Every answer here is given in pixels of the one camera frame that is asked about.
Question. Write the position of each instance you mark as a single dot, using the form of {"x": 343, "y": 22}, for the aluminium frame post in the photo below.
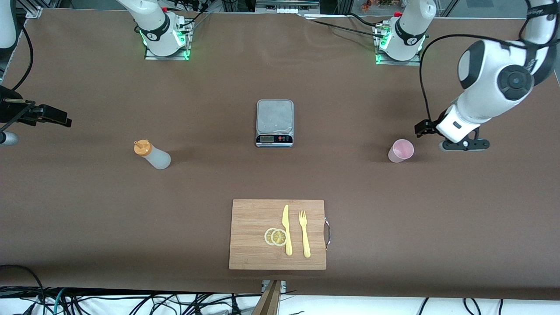
{"x": 271, "y": 302}

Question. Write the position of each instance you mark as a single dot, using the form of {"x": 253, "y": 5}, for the lemon slice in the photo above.
{"x": 279, "y": 237}
{"x": 267, "y": 236}

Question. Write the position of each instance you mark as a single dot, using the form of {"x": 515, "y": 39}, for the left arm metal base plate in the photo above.
{"x": 398, "y": 63}

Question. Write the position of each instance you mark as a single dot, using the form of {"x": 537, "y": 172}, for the brown table cover sheet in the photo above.
{"x": 87, "y": 218}

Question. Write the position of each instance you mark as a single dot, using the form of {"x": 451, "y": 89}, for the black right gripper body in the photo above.
{"x": 13, "y": 111}

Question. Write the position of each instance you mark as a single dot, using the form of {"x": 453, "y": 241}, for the yellow plastic knife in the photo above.
{"x": 286, "y": 221}

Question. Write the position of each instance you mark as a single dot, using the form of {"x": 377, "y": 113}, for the silver digital kitchen scale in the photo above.
{"x": 274, "y": 118}

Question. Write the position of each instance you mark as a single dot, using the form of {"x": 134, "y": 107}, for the white power strip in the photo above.
{"x": 287, "y": 9}

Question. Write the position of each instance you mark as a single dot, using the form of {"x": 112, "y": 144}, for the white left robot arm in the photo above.
{"x": 494, "y": 83}

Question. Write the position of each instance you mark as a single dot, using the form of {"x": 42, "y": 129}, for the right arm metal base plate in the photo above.
{"x": 166, "y": 57}

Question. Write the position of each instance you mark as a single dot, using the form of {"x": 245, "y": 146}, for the pink plastic cup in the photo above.
{"x": 400, "y": 152}

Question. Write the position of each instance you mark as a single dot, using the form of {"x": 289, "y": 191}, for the aluminium corner bracket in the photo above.
{"x": 34, "y": 12}

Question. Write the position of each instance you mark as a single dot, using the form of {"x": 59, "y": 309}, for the yellow plastic fork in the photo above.
{"x": 305, "y": 238}

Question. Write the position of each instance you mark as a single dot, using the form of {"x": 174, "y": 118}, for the translucent sauce bottle orange cap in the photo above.
{"x": 157, "y": 158}

